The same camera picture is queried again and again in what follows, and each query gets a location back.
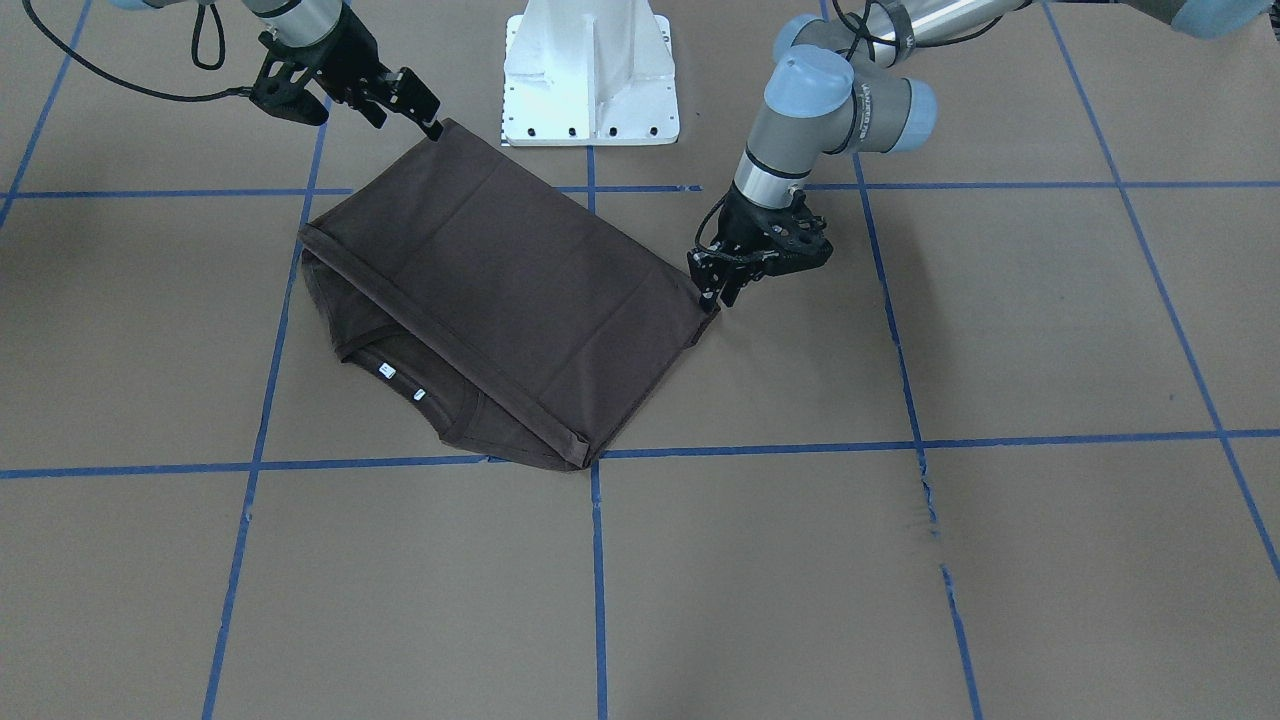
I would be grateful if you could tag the dark brown t-shirt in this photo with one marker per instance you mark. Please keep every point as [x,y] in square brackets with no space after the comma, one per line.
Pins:
[520,325]

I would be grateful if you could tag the crossing blue tape line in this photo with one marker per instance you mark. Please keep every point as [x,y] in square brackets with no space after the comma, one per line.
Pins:
[635,453]

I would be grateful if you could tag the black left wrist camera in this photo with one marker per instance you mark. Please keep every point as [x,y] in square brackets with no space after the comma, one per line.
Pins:
[796,238]

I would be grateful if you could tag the long blue tape line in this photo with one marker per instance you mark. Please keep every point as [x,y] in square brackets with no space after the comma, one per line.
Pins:
[600,610]

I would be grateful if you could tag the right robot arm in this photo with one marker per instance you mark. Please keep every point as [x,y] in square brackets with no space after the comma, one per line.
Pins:
[278,17]

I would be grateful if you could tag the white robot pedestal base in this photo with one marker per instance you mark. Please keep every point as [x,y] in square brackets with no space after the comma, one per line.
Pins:
[579,73]

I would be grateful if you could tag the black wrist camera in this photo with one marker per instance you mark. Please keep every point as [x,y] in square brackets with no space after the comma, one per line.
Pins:
[279,88]
[796,238]

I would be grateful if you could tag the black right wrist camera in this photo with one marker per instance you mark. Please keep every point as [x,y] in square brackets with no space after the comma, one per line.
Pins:
[279,88]

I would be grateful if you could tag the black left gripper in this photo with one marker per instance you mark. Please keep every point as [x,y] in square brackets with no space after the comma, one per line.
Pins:
[745,226]

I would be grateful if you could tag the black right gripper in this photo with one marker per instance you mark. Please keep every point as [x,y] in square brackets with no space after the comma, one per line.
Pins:
[341,62]

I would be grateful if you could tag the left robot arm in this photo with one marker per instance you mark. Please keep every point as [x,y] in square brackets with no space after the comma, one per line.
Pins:
[832,92]

